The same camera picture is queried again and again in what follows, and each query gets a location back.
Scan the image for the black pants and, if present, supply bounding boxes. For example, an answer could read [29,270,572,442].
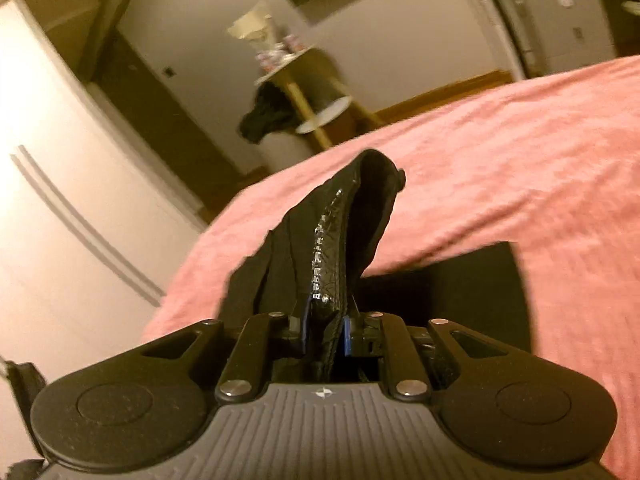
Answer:
[218,150,533,382]

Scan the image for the white wardrobe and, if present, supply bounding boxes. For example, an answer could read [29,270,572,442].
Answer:
[1,0,203,380]

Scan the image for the dark wooden door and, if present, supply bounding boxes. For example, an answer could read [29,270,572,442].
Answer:
[94,32,241,216]

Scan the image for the white round hamper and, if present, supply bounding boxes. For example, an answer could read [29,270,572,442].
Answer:
[256,131,314,174]

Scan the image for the black clothes pile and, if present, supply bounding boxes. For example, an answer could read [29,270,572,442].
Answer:
[238,81,300,144]

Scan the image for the white round side table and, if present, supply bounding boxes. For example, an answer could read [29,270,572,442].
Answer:
[254,46,385,152]

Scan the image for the pink ribbed bedspread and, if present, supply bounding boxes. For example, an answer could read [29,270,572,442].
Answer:
[142,57,639,479]

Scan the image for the grey cabinet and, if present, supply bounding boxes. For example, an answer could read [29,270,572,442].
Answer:
[512,0,616,76]

